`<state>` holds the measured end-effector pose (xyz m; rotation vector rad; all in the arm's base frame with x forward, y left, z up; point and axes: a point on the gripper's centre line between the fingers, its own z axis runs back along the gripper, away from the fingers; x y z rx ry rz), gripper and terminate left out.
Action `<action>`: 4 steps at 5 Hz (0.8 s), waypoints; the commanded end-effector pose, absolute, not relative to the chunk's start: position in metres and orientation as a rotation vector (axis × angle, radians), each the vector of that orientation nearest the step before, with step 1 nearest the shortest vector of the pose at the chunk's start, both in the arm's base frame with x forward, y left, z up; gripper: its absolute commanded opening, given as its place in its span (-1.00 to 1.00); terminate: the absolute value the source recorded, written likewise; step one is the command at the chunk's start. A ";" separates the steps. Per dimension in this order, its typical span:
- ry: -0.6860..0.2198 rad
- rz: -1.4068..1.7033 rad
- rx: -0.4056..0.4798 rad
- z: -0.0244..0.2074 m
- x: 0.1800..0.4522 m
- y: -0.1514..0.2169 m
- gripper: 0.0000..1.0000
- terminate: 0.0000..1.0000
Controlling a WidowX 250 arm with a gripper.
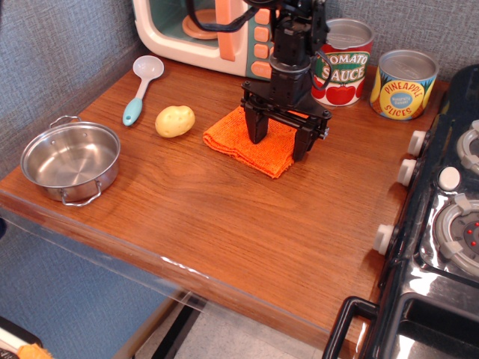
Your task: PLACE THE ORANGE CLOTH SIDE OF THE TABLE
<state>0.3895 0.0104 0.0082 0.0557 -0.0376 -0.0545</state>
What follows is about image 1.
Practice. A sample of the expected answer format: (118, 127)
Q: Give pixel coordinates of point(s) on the toy microwave teal and cream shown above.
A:
(227, 36)

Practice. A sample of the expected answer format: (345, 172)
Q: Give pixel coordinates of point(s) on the stainless steel pot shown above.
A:
(73, 161)

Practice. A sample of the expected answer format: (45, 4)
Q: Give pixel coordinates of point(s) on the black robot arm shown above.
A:
(299, 31)

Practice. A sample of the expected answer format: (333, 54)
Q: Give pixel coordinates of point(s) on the grey stove burner upper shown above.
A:
(468, 159)

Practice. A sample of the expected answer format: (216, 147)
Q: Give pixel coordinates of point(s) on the grey stove burner lower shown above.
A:
(456, 232)

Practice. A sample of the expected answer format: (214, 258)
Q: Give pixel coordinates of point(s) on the yellow toy potato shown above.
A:
(174, 121)

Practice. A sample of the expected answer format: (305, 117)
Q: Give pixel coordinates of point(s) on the white spoon teal handle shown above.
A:
(147, 68)

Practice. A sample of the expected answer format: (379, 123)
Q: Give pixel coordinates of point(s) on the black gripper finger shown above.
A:
(257, 123)
(304, 141)

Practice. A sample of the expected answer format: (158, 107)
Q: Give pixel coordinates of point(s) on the black oven door handle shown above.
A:
(352, 307)

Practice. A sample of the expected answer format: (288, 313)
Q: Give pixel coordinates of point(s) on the white stove knob upper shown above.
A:
(416, 143)

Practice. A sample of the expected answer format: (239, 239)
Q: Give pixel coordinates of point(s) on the orange object bottom left corner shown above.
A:
(33, 351)

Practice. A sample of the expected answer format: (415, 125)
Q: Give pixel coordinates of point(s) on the grey stove burner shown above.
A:
(456, 232)
(468, 159)

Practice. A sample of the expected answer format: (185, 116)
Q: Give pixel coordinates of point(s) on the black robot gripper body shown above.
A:
(287, 97)

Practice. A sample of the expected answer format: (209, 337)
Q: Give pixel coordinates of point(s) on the black toy stove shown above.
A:
(428, 307)

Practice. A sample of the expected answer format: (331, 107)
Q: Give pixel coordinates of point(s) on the white stove knob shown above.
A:
(406, 171)
(382, 238)
(416, 143)

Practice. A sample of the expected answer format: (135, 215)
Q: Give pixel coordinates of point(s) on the pineapple slices can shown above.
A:
(403, 84)

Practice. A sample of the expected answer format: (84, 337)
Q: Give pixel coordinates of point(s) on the white stove knob middle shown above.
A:
(406, 171)

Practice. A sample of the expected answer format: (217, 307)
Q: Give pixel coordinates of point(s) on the orange cloth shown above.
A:
(272, 156)

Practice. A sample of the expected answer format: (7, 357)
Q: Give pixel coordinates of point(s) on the tomato sauce can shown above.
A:
(340, 80)

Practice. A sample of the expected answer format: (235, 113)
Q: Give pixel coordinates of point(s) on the white stove knob lower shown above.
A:
(382, 238)

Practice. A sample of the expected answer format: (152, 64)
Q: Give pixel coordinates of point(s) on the white round stove button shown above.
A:
(449, 178)

